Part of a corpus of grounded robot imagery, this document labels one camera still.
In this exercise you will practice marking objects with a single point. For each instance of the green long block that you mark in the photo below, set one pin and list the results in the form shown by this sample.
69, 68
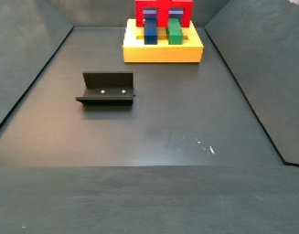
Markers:
173, 32

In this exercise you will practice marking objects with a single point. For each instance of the red interlocking block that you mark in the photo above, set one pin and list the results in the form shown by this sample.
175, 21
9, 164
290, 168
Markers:
163, 6

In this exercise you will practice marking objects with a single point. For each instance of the blue long block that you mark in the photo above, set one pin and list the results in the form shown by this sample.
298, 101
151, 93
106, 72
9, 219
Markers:
149, 32

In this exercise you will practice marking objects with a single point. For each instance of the yellow base board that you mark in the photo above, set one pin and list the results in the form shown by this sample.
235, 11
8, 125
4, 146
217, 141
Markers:
136, 52

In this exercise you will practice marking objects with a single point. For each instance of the purple cross block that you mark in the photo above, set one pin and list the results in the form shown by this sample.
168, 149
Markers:
173, 13

